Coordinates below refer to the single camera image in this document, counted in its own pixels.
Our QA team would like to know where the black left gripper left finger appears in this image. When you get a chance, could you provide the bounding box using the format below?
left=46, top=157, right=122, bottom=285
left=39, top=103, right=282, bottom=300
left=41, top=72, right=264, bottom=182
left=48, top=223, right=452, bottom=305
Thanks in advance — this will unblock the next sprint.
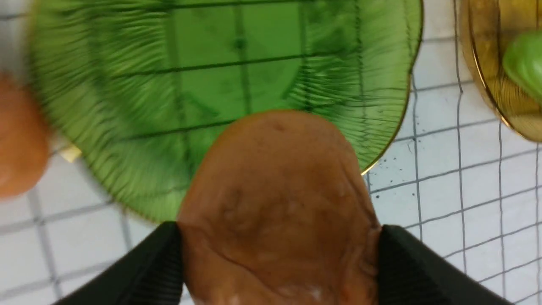
left=57, top=222, right=184, bottom=305

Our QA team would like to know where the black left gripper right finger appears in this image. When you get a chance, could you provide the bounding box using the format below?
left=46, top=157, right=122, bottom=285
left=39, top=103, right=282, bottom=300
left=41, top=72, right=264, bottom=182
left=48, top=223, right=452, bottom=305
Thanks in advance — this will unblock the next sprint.
left=377, top=225, right=509, bottom=305

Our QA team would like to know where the brown potato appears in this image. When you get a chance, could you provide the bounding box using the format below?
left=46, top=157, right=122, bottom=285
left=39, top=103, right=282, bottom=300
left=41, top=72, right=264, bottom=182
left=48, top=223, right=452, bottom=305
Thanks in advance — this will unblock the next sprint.
left=177, top=111, right=382, bottom=305
left=0, top=72, right=50, bottom=200

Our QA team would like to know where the green gourd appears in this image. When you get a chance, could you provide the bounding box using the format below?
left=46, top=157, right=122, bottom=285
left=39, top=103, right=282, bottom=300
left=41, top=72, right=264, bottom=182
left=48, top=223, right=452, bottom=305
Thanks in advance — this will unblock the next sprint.
left=503, top=30, right=542, bottom=104

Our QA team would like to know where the green glass plate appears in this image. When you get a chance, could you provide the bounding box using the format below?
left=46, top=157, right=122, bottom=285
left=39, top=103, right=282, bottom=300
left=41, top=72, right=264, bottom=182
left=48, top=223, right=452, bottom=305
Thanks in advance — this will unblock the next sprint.
left=28, top=0, right=424, bottom=222

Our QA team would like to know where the amber glass plate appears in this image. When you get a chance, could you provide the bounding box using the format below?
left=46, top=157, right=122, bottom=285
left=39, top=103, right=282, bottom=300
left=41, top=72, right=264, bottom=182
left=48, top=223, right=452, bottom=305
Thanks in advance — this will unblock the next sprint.
left=458, top=0, right=542, bottom=143

